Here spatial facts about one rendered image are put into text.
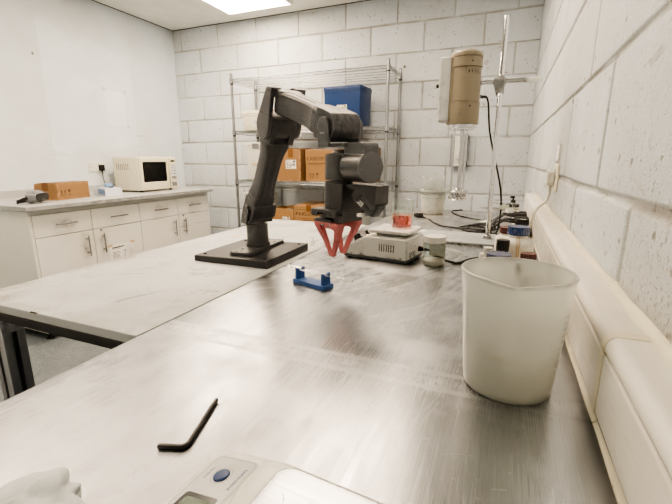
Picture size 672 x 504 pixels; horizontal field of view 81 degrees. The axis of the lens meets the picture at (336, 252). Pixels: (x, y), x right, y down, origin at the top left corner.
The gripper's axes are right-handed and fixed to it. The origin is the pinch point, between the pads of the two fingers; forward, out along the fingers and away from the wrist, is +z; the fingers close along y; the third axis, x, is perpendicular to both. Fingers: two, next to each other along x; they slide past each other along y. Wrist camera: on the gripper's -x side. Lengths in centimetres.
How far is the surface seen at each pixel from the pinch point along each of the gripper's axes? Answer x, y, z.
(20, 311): 39, -47, 11
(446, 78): 11, 66, -45
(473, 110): 2, 69, -34
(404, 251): 0.9, 28.8, 5.2
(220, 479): -28, -47, 6
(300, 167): 197, 182, -10
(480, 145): 74, 263, -30
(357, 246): 15.0, 26.5, 5.7
